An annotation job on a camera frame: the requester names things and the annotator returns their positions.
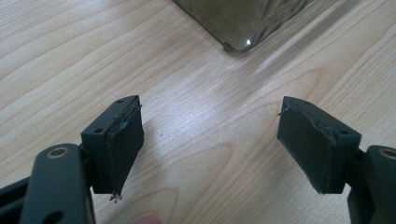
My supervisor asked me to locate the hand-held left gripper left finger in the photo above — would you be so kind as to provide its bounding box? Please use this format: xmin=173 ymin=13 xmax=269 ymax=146
xmin=80 ymin=94 xmax=146 ymax=203

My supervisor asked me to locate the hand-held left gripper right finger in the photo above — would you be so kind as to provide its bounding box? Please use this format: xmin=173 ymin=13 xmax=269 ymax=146
xmin=276 ymin=95 xmax=362 ymax=195

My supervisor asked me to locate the shiny metal tray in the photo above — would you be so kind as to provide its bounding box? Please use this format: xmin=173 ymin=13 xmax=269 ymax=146
xmin=173 ymin=0 xmax=316 ymax=54

